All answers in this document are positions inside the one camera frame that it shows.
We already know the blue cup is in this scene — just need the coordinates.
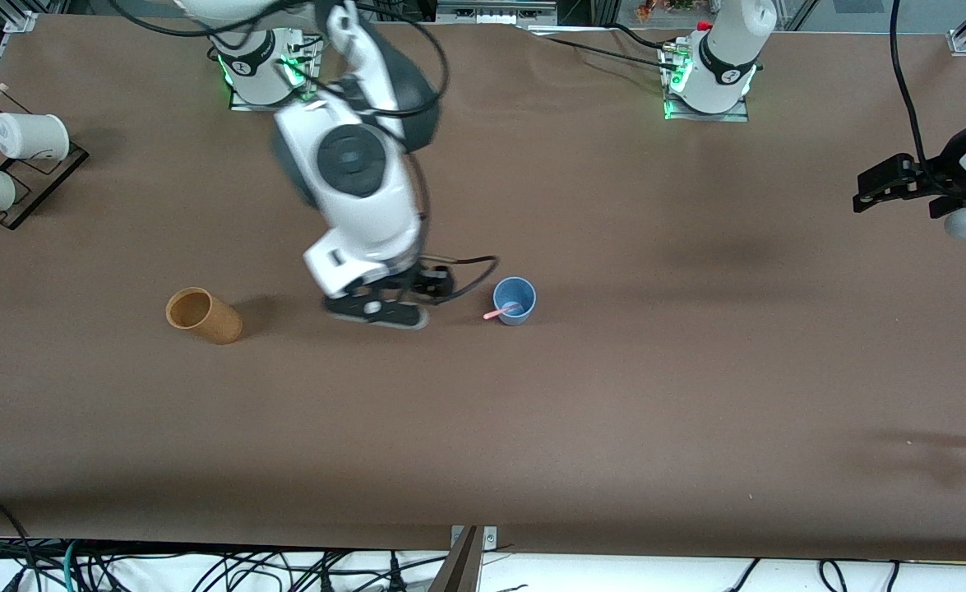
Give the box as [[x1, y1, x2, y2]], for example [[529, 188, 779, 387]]
[[492, 277, 538, 327]]

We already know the brown cork cup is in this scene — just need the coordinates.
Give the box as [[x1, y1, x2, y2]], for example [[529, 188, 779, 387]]
[[165, 286, 243, 345]]

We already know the grey metal box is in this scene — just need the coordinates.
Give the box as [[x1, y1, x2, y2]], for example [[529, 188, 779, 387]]
[[436, 0, 560, 25]]

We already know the metal table edge bracket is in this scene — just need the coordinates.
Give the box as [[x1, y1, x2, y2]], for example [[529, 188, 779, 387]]
[[450, 525, 499, 552]]

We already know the dark camera mount pole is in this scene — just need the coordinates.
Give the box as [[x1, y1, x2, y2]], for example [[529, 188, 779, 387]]
[[428, 526, 484, 592]]

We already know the black table cable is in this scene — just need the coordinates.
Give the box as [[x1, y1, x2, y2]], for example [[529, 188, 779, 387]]
[[542, 35, 682, 73], [606, 23, 674, 52]]

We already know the black wire cup rack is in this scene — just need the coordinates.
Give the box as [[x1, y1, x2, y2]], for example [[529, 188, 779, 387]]
[[0, 82, 90, 231]]

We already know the green floor cable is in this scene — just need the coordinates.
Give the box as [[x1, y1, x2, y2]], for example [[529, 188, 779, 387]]
[[60, 539, 82, 592]]

